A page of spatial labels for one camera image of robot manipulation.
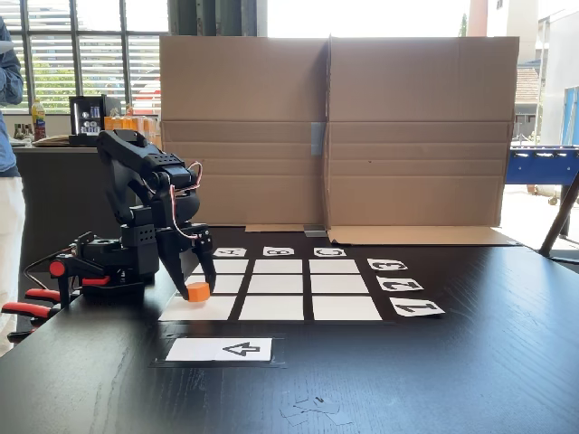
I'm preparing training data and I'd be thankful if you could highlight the round orange token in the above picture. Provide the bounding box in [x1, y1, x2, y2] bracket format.
[186, 282, 212, 303]

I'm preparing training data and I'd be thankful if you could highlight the white nine-square grid sheet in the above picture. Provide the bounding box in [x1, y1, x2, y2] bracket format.
[156, 257, 397, 325]

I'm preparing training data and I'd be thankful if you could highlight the white arrow paper sheet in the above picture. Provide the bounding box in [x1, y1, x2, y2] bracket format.
[165, 337, 273, 363]

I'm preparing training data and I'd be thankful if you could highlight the black clamp red knob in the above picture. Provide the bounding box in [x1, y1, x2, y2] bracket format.
[47, 252, 112, 309]

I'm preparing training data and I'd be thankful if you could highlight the black mini fridge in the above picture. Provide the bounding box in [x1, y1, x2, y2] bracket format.
[68, 94, 122, 148]

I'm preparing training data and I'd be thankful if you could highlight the brown cardboard box panel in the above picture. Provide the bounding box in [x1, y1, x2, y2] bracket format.
[326, 34, 521, 248]
[158, 34, 330, 233]

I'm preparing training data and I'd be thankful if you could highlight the brown paper bag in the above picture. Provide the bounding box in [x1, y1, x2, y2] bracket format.
[32, 134, 73, 148]

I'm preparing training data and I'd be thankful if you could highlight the window with blinds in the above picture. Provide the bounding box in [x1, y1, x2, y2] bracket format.
[0, 0, 169, 117]

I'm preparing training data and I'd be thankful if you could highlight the yellow drink bottle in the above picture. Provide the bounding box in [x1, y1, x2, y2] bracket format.
[30, 99, 47, 142]

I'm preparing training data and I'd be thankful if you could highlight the standing person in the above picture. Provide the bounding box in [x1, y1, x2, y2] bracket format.
[0, 15, 27, 358]

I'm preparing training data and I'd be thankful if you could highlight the paper sheet number 3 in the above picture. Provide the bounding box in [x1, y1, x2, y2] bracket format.
[366, 258, 409, 272]

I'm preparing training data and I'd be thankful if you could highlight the paper sheet number 2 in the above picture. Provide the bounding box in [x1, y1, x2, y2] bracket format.
[375, 277, 425, 293]

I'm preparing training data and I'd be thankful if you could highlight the paper sheet number 1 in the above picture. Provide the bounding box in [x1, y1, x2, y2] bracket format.
[388, 297, 447, 318]

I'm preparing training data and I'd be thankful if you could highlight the blue foosball table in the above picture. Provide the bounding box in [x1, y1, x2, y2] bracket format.
[505, 144, 579, 207]

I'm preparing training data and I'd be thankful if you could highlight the black slanted metal leg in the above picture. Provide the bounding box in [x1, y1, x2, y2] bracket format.
[537, 171, 579, 266]

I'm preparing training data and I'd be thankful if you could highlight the red white servo cable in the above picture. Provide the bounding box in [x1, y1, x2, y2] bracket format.
[168, 161, 204, 241]

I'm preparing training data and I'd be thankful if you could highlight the black power cable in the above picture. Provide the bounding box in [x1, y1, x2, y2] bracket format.
[23, 246, 78, 290]

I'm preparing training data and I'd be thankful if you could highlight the clamp with red handles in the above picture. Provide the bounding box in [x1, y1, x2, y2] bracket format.
[0, 288, 62, 344]

